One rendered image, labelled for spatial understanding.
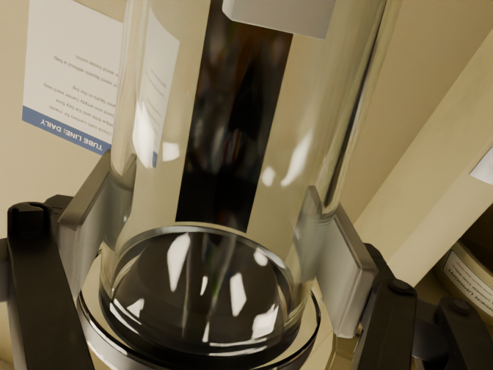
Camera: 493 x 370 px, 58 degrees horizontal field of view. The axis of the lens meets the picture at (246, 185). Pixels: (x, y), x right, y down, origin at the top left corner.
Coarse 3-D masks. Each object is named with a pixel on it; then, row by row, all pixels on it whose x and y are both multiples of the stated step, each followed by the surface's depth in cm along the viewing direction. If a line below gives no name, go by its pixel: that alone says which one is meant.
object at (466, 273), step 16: (480, 224) 49; (480, 240) 49; (448, 256) 39; (464, 256) 37; (448, 272) 40; (464, 272) 38; (480, 272) 36; (448, 288) 41; (464, 288) 39; (480, 288) 37; (480, 304) 38
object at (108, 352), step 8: (80, 312) 17; (80, 320) 17; (88, 328) 17; (88, 336) 17; (96, 336) 16; (96, 344) 16; (104, 344) 16; (312, 344) 18; (104, 352) 16; (112, 352) 16; (120, 352) 16; (304, 352) 18; (112, 360) 16; (120, 360) 16; (128, 360) 16; (296, 360) 17; (304, 360) 18; (120, 368) 16; (128, 368) 16; (136, 368) 16; (144, 368) 15; (288, 368) 17; (296, 368) 18
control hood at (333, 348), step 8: (328, 336) 39; (336, 336) 38; (328, 344) 38; (336, 344) 37; (344, 344) 37; (352, 344) 37; (320, 352) 39; (328, 352) 37; (336, 352) 36; (344, 352) 36; (352, 352) 37; (312, 360) 40; (320, 360) 38; (328, 360) 36; (336, 360) 36; (344, 360) 36; (304, 368) 41; (312, 368) 39; (320, 368) 37; (328, 368) 36; (336, 368) 36; (344, 368) 36; (416, 368) 38
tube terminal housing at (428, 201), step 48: (480, 48) 34; (480, 96) 30; (432, 144) 35; (480, 144) 28; (384, 192) 41; (432, 192) 31; (480, 192) 29; (384, 240) 36; (432, 240) 31; (432, 288) 40
